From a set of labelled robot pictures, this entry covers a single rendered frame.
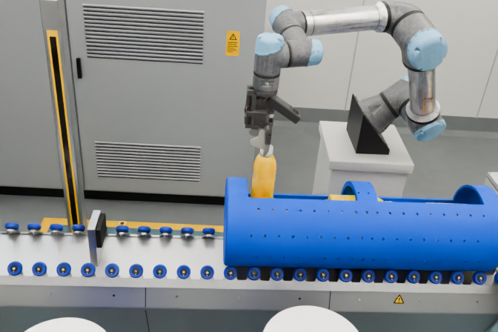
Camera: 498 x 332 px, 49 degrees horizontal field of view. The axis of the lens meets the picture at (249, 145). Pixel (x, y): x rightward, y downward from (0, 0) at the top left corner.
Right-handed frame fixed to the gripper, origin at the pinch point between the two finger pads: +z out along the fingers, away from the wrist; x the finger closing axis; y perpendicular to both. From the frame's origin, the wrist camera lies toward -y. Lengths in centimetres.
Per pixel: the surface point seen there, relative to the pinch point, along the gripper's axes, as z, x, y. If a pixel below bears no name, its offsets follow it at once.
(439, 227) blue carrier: 18, 12, -54
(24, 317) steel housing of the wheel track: 61, 13, 76
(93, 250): 37, 6, 53
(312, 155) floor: 137, -221, -62
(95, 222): 29, 3, 52
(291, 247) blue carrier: 25.4, 15.1, -9.0
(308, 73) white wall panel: 91, -274, -60
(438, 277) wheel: 39, 12, -60
